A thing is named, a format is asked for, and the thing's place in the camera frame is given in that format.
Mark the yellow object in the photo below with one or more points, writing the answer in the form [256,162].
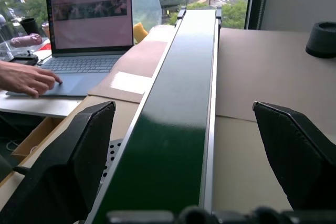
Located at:
[140,33]

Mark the black cup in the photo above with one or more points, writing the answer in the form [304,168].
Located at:
[29,26]

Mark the silver blue laptop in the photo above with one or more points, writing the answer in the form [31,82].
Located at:
[86,45]

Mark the clear plastic panel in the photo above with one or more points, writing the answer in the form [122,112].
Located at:
[145,6]

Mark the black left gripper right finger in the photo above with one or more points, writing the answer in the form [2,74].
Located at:
[296,155]

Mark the green conveyor belt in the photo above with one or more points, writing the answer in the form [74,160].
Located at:
[168,119]

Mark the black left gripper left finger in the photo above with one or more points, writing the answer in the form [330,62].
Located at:
[63,166]

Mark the black shoe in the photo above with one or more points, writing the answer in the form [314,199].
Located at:
[322,40]

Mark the pink cloth bundle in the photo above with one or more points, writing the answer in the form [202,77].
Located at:
[26,40]

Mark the black game controller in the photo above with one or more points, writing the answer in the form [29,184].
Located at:
[23,59]

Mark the person's bare hand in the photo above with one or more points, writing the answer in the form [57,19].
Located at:
[26,78]

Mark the brown cardboard sheet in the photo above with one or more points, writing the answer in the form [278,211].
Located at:
[134,66]

